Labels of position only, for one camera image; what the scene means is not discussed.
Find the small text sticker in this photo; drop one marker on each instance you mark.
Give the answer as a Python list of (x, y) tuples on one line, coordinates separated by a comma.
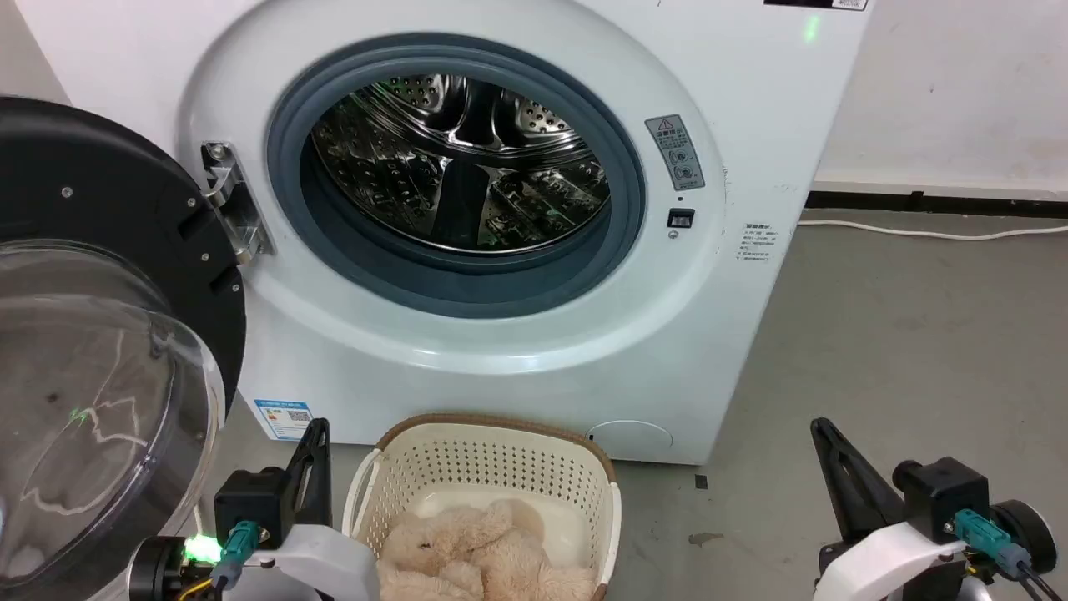
[(756, 242)]

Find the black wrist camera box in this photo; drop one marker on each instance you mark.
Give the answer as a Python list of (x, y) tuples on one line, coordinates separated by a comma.
[(250, 501), (943, 492)]

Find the cream perforated laundry basket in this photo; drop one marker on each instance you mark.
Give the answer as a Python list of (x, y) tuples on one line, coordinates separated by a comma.
[(484, 459)]

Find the round white filter cover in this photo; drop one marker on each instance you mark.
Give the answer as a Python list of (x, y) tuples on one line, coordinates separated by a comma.
[(630, 440)]

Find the black door latch slot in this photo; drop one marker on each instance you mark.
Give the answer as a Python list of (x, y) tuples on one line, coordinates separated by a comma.
[(681, 219)]

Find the stainless steel washer drum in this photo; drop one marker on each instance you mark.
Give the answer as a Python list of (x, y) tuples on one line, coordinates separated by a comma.
[(467, 192)]

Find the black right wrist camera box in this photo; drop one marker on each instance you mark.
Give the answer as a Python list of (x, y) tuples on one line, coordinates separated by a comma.
[(943, 492)]

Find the teal connector on left gripper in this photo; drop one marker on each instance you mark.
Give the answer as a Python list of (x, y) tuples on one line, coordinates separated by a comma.
[(238, 542)]

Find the chrome door hinge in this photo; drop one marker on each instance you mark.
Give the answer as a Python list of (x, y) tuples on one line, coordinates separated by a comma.
[(239, 219)]

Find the beige plush toy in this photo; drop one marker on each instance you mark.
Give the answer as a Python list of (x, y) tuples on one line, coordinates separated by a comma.
[(492, 559)]

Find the blue energy label sticker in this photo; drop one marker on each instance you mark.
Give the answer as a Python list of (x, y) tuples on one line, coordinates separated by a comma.
[(284, 419)]

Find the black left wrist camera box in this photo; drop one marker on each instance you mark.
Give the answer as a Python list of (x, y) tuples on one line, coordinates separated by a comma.
[(250, 501)]

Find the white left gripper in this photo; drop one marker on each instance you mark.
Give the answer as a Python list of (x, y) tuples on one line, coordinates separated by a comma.
[(325, 559)]

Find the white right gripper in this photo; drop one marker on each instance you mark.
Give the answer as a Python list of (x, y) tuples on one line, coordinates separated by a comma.
[(893, 559)]

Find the black washer door with glass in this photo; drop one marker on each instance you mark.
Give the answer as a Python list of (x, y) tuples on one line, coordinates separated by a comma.
[(83, 184)]

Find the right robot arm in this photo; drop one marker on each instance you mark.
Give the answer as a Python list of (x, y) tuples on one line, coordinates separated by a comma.
[(1030, 530)]

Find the white front-load washing machine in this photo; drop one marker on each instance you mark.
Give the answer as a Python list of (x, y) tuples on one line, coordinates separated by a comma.
[(709, 334)]

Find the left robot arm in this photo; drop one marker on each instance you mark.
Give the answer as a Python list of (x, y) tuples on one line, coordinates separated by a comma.
[(158, 572)]

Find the grey rubber door gasket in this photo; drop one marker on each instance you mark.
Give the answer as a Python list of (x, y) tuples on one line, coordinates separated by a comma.
[(467, 290)]

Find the teal connector on gripper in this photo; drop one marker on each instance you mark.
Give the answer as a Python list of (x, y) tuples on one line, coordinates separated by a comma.
[(238, 542), (989, 538)]

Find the black baseboard strip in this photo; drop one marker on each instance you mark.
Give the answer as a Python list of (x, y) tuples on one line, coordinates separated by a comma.
[(918, 203)]

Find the teal connector on right gripper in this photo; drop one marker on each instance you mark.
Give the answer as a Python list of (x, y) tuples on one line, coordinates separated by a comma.
[(989, 538)]

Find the grey warning sticker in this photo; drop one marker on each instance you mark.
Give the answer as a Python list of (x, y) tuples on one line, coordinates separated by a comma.
[(674, 152)]

